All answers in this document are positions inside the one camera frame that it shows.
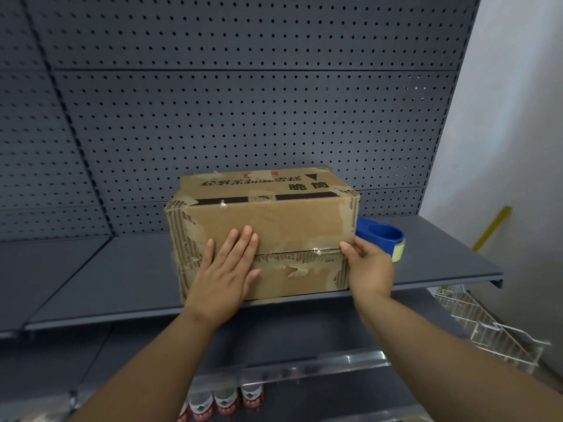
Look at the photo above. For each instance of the yellow stick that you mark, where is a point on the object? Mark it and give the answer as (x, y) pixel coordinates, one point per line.
(495, 226)

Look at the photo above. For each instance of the grey pegboard back panel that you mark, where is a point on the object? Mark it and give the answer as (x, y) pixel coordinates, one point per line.
(35, 149)
(264, 105)

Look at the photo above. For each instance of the person's left hand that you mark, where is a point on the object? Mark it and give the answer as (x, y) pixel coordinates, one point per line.
(224, 285)

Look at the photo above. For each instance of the person's right forearm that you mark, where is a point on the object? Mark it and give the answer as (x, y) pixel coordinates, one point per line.
(440, 356)

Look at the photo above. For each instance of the grey shelf with clear rail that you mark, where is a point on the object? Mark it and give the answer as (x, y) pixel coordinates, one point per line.
(286, 329)
(44, 364)

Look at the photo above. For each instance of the person's left forearm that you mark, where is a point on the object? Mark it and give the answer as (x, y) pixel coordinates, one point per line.
(154, 373)

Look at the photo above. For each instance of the brown cardboard box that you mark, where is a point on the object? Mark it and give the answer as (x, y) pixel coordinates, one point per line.
(286, 219)

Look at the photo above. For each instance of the row of red-label water bottles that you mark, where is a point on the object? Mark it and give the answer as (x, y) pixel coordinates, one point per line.
(226, 404)

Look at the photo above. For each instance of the person's right hand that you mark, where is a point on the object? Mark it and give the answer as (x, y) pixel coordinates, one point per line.
(374, 272)

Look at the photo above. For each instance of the blue tape dispenser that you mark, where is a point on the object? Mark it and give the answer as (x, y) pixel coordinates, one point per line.
(365, 228)

